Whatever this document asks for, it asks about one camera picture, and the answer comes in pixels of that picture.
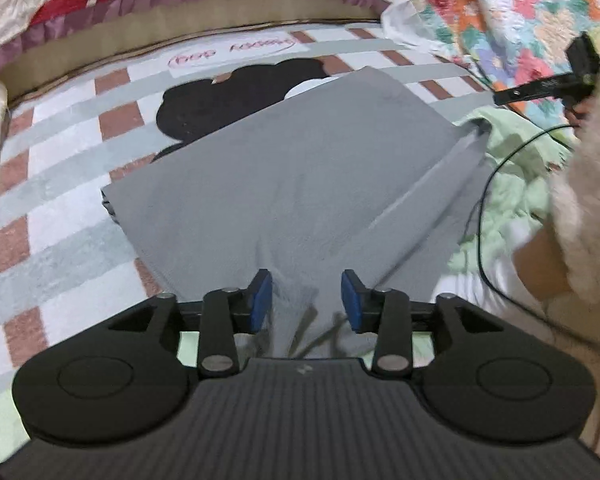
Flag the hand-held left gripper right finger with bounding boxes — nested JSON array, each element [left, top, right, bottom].
[[340, 268, 506, 378]]

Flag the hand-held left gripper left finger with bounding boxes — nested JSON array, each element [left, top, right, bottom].
[[105, 268, 274, 379]]

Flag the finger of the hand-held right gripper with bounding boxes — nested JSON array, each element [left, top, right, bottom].
[[492, 73, 573, 107]]

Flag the grey shirt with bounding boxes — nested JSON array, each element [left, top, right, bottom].
[[100, 66, 497, 361]]

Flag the person's right hand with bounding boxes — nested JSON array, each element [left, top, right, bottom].
[[564, 92, 595, 129]]

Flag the light green blanket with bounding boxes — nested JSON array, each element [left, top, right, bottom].
[[0, 105, 582, 467]]

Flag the floral quilt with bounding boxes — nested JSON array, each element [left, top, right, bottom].
[[382, 0, 600, 142]]

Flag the white cloth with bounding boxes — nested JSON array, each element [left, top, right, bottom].
[[432, 217, 556, 322]]

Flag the person's leg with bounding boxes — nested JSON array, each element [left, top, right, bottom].
[[511, 226, 579, 307]]

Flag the beige bed base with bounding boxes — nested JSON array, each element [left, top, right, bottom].
[[0, 0, 392, 107]]

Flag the black cable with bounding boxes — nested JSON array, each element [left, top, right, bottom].
[[477, 123, 600, 349]]

